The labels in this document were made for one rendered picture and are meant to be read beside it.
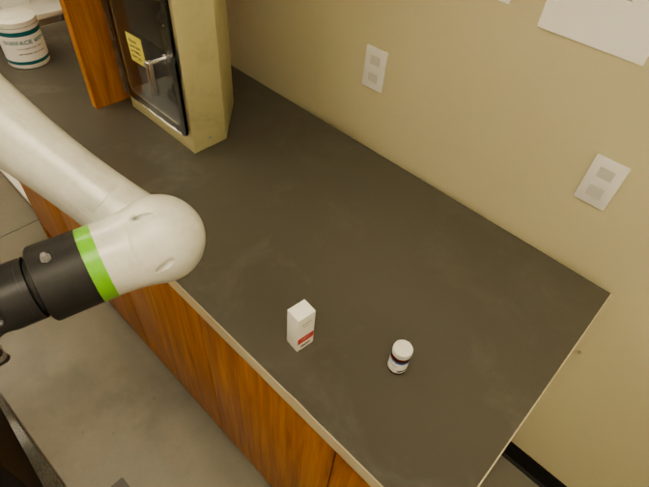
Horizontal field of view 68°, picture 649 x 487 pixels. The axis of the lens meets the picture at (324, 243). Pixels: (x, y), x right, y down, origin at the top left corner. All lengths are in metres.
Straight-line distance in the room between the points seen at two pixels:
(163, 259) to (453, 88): 0.88
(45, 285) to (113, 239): 0.08
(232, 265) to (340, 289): 0.25
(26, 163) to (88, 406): 1.45
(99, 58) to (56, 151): 0.91
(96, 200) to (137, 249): 0.16
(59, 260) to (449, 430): 0.69
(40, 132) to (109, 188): 0.11
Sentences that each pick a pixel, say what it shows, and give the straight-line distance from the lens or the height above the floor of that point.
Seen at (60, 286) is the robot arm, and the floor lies 1.35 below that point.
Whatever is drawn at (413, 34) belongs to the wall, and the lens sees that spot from 1.29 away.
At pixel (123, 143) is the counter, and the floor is 0.94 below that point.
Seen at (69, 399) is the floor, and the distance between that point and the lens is 2.12.
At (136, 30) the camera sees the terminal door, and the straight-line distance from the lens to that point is 1.40.
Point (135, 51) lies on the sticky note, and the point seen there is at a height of 1.16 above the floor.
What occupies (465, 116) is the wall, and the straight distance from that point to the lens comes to 1.27.
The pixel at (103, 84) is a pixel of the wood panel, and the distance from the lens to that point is 1.65.
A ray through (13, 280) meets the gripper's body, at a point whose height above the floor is 1.36.
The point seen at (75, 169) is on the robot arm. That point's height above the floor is 1.36.
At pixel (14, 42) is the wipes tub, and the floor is 1.03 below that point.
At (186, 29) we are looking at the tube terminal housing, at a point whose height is 1.28.
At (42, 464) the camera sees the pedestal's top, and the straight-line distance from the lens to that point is 0.97.
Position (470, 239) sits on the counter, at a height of 0.94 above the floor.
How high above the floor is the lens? 1.78
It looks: 47 degrees down
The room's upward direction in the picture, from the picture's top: 6 degrees clockwise
